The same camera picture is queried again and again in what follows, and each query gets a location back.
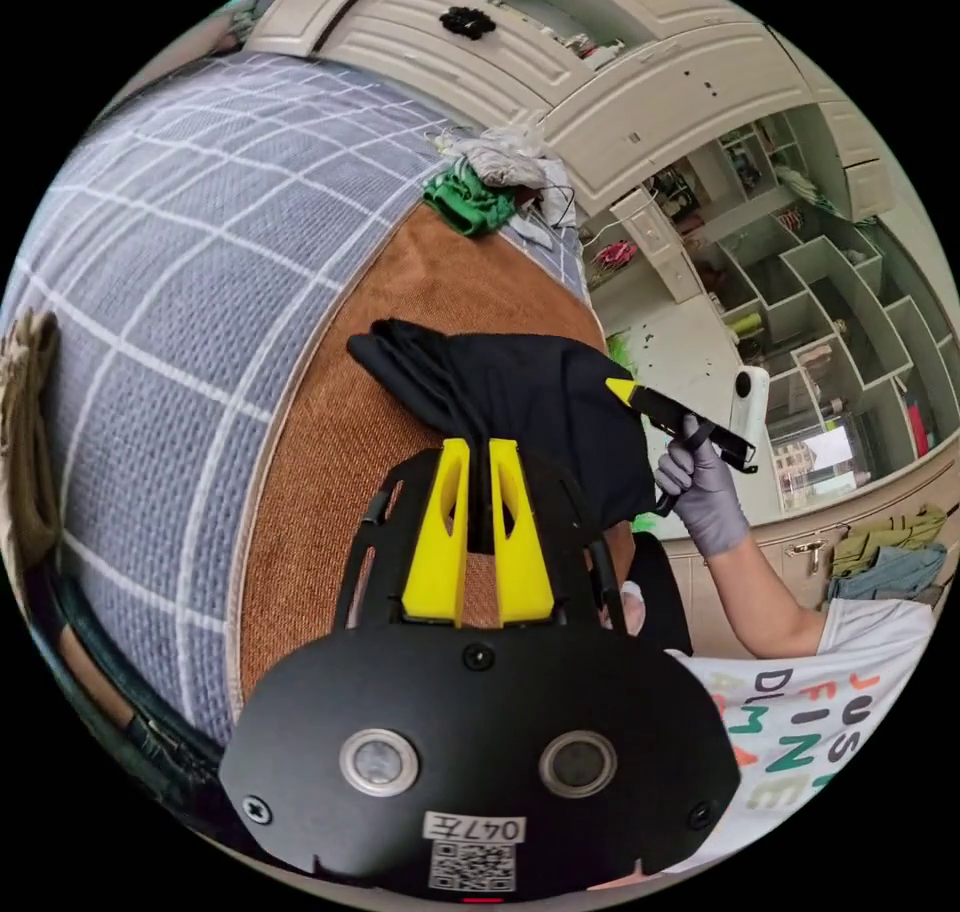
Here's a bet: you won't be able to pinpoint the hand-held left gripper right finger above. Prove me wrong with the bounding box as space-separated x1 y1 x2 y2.
488 437 557 626

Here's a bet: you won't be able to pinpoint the window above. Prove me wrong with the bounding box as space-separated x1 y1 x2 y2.
770 422 875 510

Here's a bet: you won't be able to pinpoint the green and blue clothes heap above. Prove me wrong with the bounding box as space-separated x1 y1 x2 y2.
827 505 951 607

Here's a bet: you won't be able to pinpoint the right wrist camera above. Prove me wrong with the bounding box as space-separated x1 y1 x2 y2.
732 365 773 445

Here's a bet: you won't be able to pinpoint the khaki garment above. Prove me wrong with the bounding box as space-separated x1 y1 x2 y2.
0 310 64 557

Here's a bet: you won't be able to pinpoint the cream cabinet with gold handle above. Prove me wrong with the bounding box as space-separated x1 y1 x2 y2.
659 435 960 660

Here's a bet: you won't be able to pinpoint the cream wardrobe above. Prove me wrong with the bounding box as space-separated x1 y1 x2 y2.
245 0 849 217

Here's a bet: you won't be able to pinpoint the black pants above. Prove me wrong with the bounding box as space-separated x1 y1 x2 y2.
347 317 663 536

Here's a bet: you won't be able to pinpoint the person's body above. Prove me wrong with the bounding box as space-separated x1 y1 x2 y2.
626 530 948 872

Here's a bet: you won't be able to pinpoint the person's right hand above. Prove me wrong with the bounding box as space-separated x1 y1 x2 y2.
654 415 752 559

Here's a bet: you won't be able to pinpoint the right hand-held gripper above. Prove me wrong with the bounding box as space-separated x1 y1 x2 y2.
605 377 760 517

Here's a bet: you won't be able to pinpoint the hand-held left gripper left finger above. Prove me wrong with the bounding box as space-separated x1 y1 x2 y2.
401 437 472 626

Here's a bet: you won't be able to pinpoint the white open shelf unit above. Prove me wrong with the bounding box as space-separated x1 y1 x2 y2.
581 100 948 512

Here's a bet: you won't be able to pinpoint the bed with checked quilt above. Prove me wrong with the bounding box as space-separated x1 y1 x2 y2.
0 49 640 846

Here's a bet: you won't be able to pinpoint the person's right forearm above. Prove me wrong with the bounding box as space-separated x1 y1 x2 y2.
704 535 830 660

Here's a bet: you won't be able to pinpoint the pile of clothes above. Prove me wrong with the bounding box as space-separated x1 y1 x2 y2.
422 125 580 240

